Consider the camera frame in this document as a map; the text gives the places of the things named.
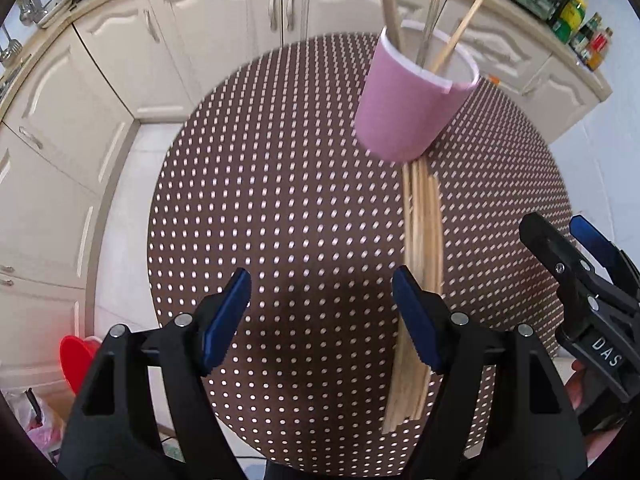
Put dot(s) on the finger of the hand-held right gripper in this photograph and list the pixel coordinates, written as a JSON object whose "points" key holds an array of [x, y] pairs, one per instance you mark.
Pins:
{"points": [[547, 240], [597, 242]]}

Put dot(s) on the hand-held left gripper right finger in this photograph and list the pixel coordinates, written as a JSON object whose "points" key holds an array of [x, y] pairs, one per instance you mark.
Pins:
{"points": [[417, 320]]}

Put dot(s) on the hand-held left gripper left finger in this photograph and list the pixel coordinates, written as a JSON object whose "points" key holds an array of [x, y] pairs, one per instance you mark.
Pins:
{"points": [[225, 325]]}

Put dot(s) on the bunch of wooden chopsticks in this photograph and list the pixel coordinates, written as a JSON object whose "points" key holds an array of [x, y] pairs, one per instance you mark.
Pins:
{"points": [[425, 230]]}

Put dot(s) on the pink chopstick cup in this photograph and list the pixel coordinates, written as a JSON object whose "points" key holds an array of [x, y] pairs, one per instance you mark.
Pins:
{"points": [[400, 110]]}

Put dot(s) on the wooden chopstick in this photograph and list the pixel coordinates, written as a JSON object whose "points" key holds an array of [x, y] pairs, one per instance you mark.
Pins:
{"points": [[470, 15], [434, 10], [388, 0]]}

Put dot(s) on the person's right hand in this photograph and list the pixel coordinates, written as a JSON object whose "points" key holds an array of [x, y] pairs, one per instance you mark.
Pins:
{"points": [[576, 382]]}

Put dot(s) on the brown polka-dot tablecloth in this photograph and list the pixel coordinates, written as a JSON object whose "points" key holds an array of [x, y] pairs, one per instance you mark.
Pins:
{"points": [[275, 210]]}

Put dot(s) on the red plastic basin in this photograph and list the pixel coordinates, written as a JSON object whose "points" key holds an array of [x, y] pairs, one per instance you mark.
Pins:
{"points": [[77, 360]]}

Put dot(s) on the orange sauce bottle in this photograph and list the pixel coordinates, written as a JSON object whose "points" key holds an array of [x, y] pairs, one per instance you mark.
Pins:
{"points": [[600, 50]]}

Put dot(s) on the cream cabinet drawer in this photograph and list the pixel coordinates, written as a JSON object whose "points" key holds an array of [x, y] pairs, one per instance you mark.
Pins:
{"points": [[505, 42]]}

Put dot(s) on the dark sauce bottle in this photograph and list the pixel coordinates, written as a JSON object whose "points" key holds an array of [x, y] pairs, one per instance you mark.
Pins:
{"points": [[589, 35]]}

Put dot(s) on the pink plastic bag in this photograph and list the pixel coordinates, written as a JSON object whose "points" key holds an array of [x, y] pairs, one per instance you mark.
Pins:
{"points": [[37, 425]]}

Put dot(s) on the green yellow-label bottle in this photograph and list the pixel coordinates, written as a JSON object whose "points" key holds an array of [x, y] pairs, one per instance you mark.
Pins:
{"points": [[571, 20]]}

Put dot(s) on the dark oil bottle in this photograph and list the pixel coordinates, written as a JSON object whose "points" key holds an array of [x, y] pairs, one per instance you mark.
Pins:
{"points": [[561, 7]]}

